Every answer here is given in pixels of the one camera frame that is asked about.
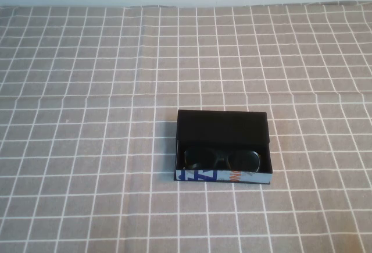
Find black frame sunglasses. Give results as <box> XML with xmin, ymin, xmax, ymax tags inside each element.
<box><xmin>183</xmin><ymin>147</ymin><xmax>262</xmax><ymax>173</ymax></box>

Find black open cardboard box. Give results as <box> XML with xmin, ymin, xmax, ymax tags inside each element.
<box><xmin>174</xmin><ymin>109</ymin><xmax>274</xmax><ymax>185</ymax></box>

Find grey white checked tablecloth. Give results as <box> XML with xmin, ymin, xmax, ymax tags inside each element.
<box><xmin>0</xmin><ymin>1</ymin><xmax>372</xmax><ymax>253</ymax></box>

